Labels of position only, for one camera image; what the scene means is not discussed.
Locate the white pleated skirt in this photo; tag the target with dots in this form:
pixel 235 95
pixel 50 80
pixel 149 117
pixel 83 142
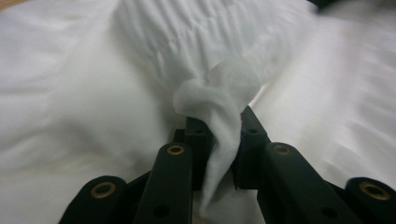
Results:
pixel 93 93

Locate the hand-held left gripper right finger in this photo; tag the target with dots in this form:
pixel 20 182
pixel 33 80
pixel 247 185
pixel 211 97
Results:
pixel 289 180

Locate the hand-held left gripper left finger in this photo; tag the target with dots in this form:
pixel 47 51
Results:
pixel 169 180

